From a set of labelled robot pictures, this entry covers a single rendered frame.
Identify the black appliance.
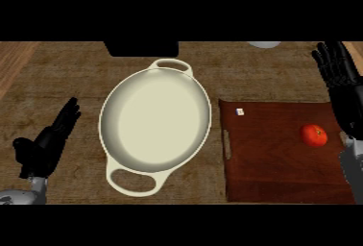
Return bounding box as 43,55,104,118
103,40,182,59

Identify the pale grey round object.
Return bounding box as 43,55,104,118
246,40,284,50

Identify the brown wooden cutting board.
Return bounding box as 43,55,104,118
218,99,358,205

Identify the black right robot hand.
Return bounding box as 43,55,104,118
311,40,363,141

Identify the brown textured placemat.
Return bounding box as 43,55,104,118
0,40,363,206

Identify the red tomato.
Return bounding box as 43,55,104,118
300,123,330,148

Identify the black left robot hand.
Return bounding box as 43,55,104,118
12,96,83,180

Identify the cream oval pot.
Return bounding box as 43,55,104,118
97,58,215,198

